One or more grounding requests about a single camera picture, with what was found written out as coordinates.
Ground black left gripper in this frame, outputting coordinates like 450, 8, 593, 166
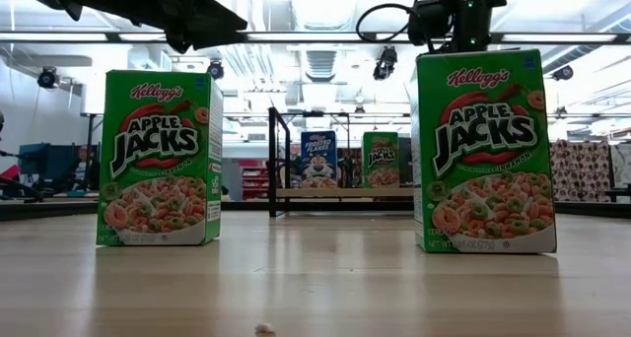
9, 0, 248, 55

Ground green Apple Jacks cereal box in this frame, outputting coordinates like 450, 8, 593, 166
96, 69, 224, 247
409, 48, 558, 255
362, 131, 400, 189

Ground blue Frosted Flakes cereal box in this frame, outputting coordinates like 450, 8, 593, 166
300, 129, 339, 189

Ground red storage bins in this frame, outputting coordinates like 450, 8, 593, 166
239, 158, 270, 201

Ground person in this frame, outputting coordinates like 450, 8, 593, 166
72, 144, 102, 191

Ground blue grey partition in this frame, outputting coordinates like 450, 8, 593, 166
17, 142, 80, 193

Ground patterned curtain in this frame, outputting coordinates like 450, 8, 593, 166
555, 139, 612, 203
609, 142, 631, 189

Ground silver ventilation duct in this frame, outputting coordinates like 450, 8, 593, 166
301, 48, 342, 84

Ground black camera cable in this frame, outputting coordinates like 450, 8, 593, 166
354, 2, 420, 44

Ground wooden shelf black metal frame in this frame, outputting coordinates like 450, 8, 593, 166
267, 106, 415, 219

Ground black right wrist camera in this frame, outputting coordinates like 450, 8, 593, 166
406, 0, 456, 47

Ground black metal table frame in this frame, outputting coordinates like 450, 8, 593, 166
0, 198, 631, 221

